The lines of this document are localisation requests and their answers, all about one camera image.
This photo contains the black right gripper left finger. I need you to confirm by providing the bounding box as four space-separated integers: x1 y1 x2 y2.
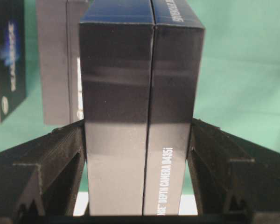
0 120 86 217

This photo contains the black RealSense box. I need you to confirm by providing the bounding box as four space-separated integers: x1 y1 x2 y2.
35 0 90 126
0 0 26 123
79 0 205 216

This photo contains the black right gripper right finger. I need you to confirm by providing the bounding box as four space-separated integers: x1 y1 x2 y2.
188 119 280 217

